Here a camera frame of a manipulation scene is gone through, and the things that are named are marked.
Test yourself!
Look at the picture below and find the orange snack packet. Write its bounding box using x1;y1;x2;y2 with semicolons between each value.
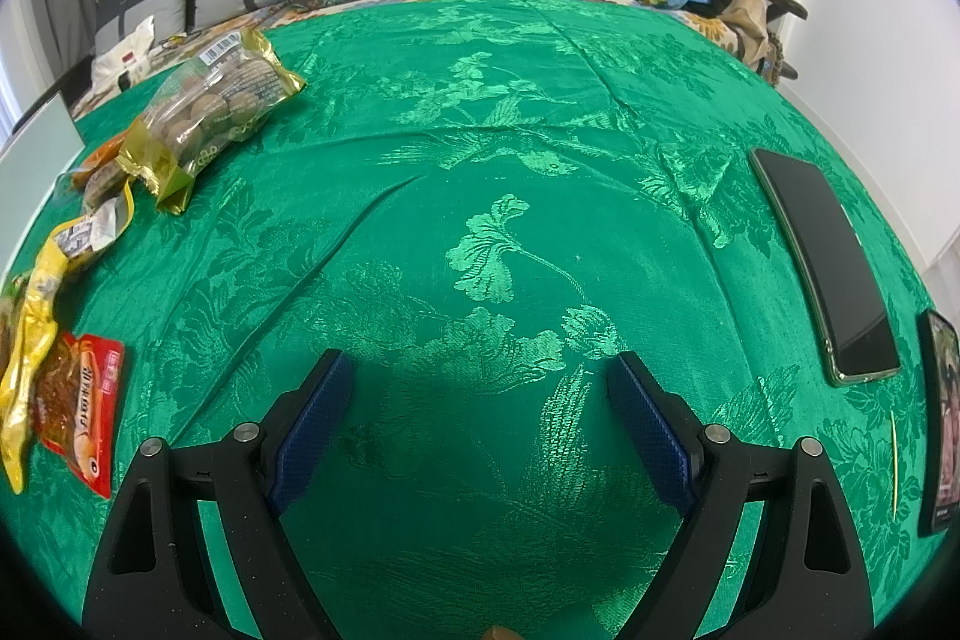
70;131;127;191

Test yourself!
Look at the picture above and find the white plastic bag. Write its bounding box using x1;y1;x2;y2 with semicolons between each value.
91;14;155;92

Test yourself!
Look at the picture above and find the white cardboard box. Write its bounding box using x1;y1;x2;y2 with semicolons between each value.
0;94;83;275

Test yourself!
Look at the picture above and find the clear bag of round snacks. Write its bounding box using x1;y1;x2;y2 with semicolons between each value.
117;28;306;214

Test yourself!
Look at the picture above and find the black smartphone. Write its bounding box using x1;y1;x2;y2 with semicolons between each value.
748;148;901;386

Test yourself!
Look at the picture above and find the yellow snack packet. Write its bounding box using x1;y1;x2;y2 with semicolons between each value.
2;229;93;494

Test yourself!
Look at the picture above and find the green floral tablecloth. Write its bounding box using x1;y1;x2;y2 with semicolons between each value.
57;0;937;638

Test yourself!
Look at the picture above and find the red spicy snack packet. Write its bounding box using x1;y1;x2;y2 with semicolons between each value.
34;333;125;498

